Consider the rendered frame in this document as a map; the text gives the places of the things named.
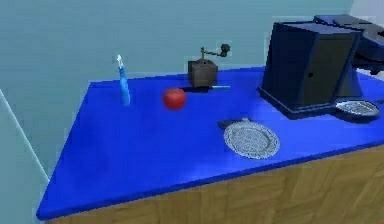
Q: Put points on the red apple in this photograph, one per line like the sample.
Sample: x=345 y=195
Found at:
x=174 y=98

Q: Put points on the blue spray bottle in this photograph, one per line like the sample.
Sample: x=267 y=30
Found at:
x=124 y=87

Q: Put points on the light blue thin stick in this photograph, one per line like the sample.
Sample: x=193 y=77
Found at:
x=220 y=87

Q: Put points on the brown coffee grinder with crank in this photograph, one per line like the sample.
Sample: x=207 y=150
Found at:
x=202 y=73

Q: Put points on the blue topped wooden counter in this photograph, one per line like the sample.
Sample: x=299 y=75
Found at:
x=140 y=146

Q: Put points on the grey patterned plate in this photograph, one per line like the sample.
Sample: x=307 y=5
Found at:
x=251 y=139

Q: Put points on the dark blue coffee machine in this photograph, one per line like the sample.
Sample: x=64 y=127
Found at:
x=310 y=66

